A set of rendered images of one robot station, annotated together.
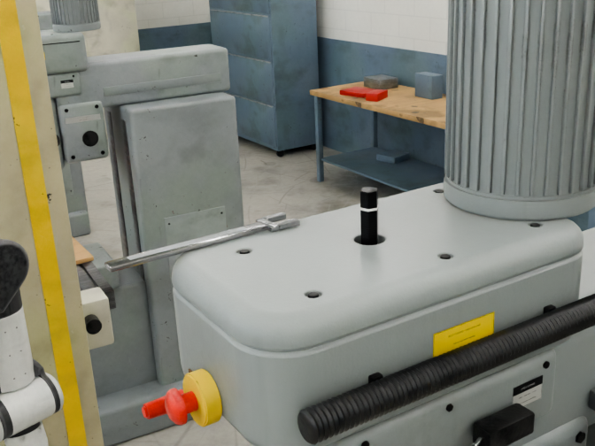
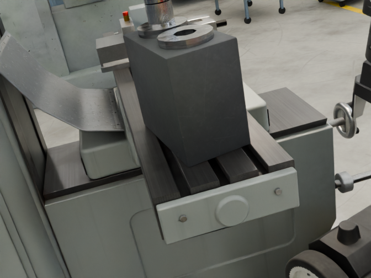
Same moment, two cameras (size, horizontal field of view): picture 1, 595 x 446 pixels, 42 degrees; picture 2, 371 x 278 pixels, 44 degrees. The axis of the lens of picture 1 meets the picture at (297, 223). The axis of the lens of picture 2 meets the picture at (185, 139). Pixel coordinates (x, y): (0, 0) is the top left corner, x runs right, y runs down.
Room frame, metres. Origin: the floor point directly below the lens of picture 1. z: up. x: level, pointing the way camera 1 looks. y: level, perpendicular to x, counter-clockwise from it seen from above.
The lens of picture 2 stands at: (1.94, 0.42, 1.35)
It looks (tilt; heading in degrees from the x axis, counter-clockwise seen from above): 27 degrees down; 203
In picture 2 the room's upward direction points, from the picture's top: 11 degrees counter-clockwise
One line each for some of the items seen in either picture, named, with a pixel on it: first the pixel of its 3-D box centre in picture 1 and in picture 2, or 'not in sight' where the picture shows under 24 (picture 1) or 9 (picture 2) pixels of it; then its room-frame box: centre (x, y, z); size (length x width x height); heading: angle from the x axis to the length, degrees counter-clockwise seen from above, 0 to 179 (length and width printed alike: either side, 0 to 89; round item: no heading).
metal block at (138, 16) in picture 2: not in sight; (140, 16); (0.72, -0.17, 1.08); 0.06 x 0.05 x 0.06; 29
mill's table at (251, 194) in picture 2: not in sight; (161, 84); (0.86, -0.08, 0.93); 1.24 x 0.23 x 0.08; 31
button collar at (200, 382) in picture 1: (202, 397); not in sight; (0.74, 0.11, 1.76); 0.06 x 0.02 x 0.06; 31
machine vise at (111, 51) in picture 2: not in sight; (154, 35); (0.70, -0.14, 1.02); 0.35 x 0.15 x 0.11; 119
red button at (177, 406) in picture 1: (182, 404); not in sight; (0.72, 0.13, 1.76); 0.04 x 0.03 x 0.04; 31
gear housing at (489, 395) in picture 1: (397, 382); not in sight; (0.88, -0.12, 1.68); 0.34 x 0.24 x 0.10; 121
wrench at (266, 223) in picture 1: (204, 241); not in sight; (0.86, 0.11, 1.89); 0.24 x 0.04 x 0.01; 123
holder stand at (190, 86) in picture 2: not in sight; (183, 83); (1.22, 0.13, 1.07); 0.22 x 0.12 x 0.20; 42
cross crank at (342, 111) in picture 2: not in sight; (334, 123); (0.60, 0.34, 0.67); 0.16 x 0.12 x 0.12; 121
